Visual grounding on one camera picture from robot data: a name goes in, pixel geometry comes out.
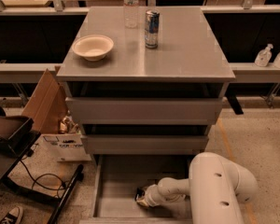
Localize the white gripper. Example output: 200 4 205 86
136 185 161 207

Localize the dark blue rxbar wrapper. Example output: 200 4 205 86
134 187 146 202

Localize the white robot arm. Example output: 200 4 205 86
135 152 258 224

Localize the bottom grey drawer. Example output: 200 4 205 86
79 155 193 224

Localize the grey drawer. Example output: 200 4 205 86
81 135 209 155
66 97 222 125
79 155 193 224

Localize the middle grey drawer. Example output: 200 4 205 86
81 135 209 155

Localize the top grey drawer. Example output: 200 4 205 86
66 97 222 125

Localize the grey drawer cabinet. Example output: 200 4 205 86
56 6 236 163

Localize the white printed box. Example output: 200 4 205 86
41 133 91 161

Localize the black white sneaker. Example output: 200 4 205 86
0 206 23 224

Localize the brown cardboard box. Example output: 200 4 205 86
22 70 67 134

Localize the brown bag on table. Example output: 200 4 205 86
0 106 34 154

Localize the white paper bowl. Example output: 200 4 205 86
72 35 114 62

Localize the blue silver drink can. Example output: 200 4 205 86
145 9 160 49

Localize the clear plastic water bottle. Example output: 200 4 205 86
123 0 139 28

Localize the black cable on floor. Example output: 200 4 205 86
19 152 69 200

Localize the black table with frame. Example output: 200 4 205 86
0 130 85 224

